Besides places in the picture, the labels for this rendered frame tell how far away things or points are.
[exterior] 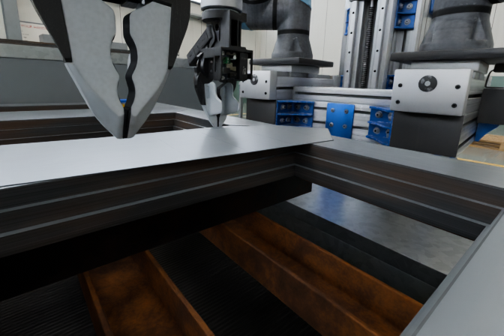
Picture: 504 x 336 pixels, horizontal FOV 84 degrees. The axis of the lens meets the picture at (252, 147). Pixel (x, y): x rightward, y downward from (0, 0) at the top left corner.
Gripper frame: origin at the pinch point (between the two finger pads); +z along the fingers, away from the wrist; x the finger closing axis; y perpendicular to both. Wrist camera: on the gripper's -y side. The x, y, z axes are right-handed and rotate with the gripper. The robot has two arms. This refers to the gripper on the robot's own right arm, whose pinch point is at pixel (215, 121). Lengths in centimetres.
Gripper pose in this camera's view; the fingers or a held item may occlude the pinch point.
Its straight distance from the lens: 57.6
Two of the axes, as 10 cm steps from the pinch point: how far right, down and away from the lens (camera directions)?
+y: 6.4, 2.0, -7.4
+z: -0.3, 9.7, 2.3
